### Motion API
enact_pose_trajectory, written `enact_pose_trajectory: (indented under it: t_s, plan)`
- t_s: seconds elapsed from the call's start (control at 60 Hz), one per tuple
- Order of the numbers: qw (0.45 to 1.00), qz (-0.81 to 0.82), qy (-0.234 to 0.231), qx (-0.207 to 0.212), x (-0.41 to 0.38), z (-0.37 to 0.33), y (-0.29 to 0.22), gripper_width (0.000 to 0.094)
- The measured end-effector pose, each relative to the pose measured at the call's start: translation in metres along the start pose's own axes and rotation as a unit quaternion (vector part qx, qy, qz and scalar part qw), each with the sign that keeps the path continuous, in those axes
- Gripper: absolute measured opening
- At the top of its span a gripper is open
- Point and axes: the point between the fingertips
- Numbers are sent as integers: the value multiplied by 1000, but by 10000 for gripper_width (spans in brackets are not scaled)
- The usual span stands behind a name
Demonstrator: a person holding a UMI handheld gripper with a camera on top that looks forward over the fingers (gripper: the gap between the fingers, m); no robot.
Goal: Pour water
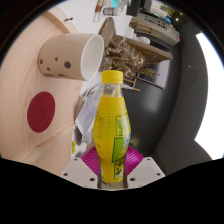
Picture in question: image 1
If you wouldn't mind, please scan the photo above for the brown twig sculpture on base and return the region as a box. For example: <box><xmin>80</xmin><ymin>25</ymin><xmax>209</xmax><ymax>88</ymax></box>
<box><xmin>98</xmin><ymin>17</ymin><xmax>174</xmax><ymax>79</ymax></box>

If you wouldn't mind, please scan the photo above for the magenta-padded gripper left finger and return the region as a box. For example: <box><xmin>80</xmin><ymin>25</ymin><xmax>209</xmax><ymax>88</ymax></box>
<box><xmin>60</xmin><ymin>146</ymin><xmax>102</xmax><ymax>190</ymax></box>

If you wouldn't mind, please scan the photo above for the wooden easel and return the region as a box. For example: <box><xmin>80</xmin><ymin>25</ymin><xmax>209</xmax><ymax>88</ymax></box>
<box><xmin>123</xmin><ymin>74</ymin><xmax>142</xmax><ymax>92</ymax></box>

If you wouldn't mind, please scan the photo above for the light wooden drawing board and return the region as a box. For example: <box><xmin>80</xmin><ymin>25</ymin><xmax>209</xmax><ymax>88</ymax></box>
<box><xmin>0</xmin><ymin>6</ymin><xmax>84</xmax><ymax>168</ymax></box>

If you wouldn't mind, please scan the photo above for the colourful painted pad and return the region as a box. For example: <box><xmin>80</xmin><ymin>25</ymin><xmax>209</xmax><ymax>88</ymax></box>
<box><xmin>109</xmin><ymin>0</ymin><xmax>122</xmax><ymax>9</ymax></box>

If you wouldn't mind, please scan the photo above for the small paint jar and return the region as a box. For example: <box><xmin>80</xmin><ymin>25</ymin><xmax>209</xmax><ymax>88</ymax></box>
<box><xmin>102</xmin><ymin>7</ymin><xmax>121</xmax><ymax>17</ymax></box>

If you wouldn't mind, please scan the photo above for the flat round red coaster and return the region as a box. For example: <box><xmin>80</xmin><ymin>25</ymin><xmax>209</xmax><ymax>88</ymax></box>
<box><xmin>26</xmin><ymin>91</ymin><xmax>56</xmax><ymax>134</ymax></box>

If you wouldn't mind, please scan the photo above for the yellow drink bottle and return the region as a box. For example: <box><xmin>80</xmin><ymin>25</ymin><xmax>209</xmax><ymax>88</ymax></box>
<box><xmin>92</xmin><ymin>69</ymin><xmax>132</xmax><ymax>184</ymax></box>

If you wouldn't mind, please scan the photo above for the beige cup with brown dots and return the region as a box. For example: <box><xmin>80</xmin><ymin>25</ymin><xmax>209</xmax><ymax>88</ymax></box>
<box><xmin>37</xmin><ymin>32</ymin><xmax>105</xmax><ymax>82</ymax></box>

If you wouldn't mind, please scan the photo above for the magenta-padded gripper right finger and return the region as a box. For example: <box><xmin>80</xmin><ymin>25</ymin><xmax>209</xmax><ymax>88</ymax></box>
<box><xmin>123</xmin><ymin>145</ymin><xmax>166</xmax><ymax>190</ymax></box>

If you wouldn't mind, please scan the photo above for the newspaper stack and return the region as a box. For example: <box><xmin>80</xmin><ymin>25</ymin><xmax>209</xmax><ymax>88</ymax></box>
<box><xmin>74</xmin><ymin>83</ymin><xmax>105</xmax><ymax>147</ymax></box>

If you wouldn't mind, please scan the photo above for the black wall screen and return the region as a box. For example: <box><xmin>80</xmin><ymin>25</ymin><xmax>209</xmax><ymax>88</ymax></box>
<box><xmin>134</xmin><ymin>58</ymin><xmax>172</xmax><ymax>90</ymax></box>

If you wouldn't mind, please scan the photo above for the black case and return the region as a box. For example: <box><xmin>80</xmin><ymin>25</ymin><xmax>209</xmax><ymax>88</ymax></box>
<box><xmin>127</xmin><ymin>0</ymin><xmax>154</xmax><ymax>18</ymax></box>
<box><xmin>133</xmin><ymin>11</ymin><xmax>181</xmax><ymax>47</ymax></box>

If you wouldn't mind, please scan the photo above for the long ceiling light strip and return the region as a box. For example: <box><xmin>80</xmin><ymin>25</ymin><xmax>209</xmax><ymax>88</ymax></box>
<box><xmin>194</xmin><ymin>32</ymin><xmax>224</xmax><ymax>161</ymax></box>

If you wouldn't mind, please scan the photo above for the wooden paint brush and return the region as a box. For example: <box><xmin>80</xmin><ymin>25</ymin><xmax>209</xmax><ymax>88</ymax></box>
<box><xmin>94</xmin><ymin>0</ymin><xmax>104</xmax><ymax>23</ymax></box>

